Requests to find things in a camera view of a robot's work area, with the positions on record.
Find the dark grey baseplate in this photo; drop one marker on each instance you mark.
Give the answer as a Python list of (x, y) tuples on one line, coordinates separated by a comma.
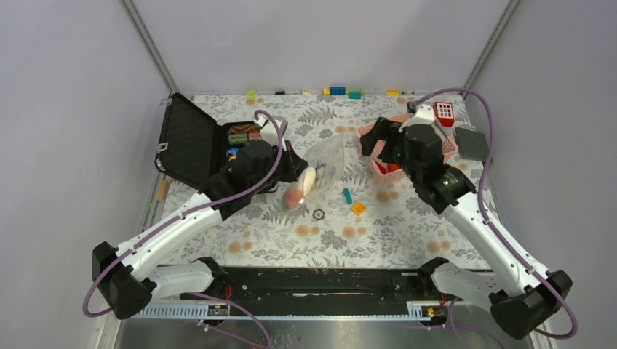
[(472, 145)]

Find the orange square brick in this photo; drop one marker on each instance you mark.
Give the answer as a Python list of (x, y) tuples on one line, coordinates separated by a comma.
[(358, 208)]

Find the white radish toy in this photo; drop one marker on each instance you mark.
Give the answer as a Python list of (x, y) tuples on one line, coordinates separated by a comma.
[(307, 180)]

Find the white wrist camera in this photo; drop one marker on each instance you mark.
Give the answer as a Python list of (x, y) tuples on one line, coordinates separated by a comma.
[(271, 128), (424, 114)]

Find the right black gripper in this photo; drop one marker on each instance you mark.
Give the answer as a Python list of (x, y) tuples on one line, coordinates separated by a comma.
[(380, 130)]

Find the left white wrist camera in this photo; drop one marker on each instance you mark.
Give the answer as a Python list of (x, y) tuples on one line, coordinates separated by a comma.
[(271, 128)]

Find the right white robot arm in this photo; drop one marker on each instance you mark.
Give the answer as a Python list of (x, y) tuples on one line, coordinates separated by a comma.
[(523, 293)]

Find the clear zip top bag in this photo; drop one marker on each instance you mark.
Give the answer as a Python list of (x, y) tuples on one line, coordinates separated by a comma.
[(326, 162)]

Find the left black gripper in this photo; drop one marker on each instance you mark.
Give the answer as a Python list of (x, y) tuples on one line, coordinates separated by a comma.
[(295, 164)]

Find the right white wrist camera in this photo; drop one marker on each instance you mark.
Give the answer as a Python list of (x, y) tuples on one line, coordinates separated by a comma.
[(424, 114)]

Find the black open case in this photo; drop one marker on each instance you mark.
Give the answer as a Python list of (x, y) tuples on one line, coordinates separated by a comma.
[(193, 148)]

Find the green teal brick at wall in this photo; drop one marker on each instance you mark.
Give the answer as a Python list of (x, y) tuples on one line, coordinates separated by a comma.
[(354, 94)]

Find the teal small brick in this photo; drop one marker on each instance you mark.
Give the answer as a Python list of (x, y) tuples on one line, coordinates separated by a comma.
[(347, 195)]

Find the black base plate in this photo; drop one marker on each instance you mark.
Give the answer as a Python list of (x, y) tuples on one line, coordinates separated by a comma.
[(324, 291)]

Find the peach toy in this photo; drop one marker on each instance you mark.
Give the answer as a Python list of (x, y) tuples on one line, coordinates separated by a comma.
[(292, 198)]

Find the red grid block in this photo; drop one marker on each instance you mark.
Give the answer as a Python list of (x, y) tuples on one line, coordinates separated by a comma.
[(444, 113)]

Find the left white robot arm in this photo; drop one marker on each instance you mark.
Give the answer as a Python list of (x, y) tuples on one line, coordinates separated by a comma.
[(131, 275)]

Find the blue brick at wall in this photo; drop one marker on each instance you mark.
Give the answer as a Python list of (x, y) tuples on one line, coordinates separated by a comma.
[(337, 90)]

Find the black ring washer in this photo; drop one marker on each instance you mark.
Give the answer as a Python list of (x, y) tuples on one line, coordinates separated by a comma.
[(318, 214)]

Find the wooden block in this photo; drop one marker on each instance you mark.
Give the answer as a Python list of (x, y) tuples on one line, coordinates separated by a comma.
[(162, 190)]

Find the red chili toy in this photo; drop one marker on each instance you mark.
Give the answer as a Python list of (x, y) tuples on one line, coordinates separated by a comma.
[(386, 168)]

